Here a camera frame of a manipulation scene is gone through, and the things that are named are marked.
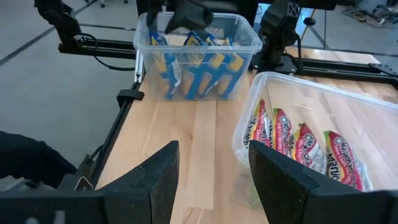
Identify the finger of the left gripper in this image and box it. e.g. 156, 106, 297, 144
164, 0, 215, 35
145, 0, 163, 27

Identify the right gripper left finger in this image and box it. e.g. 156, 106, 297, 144
95, 140, 180, 224

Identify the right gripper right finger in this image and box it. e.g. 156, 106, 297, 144
248, 139, 340, 224

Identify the blue Maruchan ramen pack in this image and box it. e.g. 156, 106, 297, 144
203, 34, 228, 100
150, 32, 183, 101
182, 30, 208, 100
217, 37, 247, 100

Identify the lime chili ramen pack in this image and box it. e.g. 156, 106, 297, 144
323, 129, 374, 192
290, 123, 327, 175
269, 108, 293, 158
243, 98, 272, 149

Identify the clear plastic bin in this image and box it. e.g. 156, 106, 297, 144
231, 71, 398, 212
132, 11, 264, 102

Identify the black bulky object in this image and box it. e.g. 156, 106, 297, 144
0, 130, 78, 189

